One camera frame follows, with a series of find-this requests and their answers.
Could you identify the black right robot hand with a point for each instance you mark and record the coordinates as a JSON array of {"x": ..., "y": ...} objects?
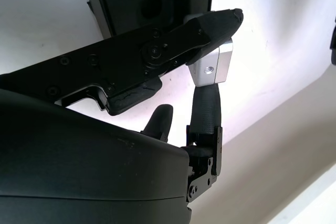
[{"x": 78, "y": 161}]

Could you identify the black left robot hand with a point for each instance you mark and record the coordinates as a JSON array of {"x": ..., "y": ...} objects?
[{"x": 333, "y": 43}]

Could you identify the silver depth camera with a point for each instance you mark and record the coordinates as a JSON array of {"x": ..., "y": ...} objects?
[{"x": 223, "y": 61}]

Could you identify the black camera box base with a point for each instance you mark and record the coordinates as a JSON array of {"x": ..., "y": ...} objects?
[{"x": 126, "y": 1}]

